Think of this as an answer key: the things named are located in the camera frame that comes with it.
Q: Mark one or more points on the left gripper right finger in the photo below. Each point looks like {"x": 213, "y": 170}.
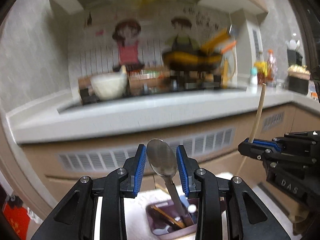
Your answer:
{"x": 247, "y": 216}

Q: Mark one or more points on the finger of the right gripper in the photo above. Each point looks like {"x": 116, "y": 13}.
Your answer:
{"x": 264, "y": 144}
{"x": 247, "y": 149}

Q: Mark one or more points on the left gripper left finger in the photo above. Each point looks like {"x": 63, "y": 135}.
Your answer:
{"x": 96, "y": 204}

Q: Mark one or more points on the wooden chopstick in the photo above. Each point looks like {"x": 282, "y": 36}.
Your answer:
{"x": 258, "y": 114}

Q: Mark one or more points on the wooden rice spoon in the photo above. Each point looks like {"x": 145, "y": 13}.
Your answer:
{"x": 167, "y": 218}

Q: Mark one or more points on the black handled steel spoon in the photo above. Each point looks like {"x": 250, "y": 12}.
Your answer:
{"x": 163, "y": 162}

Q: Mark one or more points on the white plastic spoon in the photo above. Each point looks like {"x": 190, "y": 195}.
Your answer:
{"x": 192, "y": 208}

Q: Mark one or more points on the blue grey plastic spoon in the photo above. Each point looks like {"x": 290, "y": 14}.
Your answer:
{"x": 184, "y": 201}

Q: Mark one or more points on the grey kitchen countertop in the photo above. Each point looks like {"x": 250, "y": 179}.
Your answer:
{"x": 47, "y": 121}

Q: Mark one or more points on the right hand in knit glove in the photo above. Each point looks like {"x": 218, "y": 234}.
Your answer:
{"x": 305, "y": 222}

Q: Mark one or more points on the small grey vent grille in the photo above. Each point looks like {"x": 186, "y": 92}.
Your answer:
{"x": 272, "y": 121}

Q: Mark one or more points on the purple utensil holder box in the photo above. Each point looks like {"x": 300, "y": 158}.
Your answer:
{"x": 165, "y": 222}

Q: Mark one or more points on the black round container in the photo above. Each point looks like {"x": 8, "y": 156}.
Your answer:
{"x": 298, "y": 79}

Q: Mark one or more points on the orange capped bottle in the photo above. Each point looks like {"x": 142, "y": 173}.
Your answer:
{"x": 271, "y": 67}

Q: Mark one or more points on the red door mat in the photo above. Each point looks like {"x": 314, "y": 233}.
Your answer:
{"x": 18, "y": 219}

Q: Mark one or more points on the black utensil rack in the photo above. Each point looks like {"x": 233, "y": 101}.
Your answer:
{"x": 293, "y": 55}

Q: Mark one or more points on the black orange frying pan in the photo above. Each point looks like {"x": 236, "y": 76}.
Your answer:
{"x": 206, "y": 59}

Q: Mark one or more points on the white ceramic bowl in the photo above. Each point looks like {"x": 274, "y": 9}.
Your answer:
{"x": 110, "y": 86}

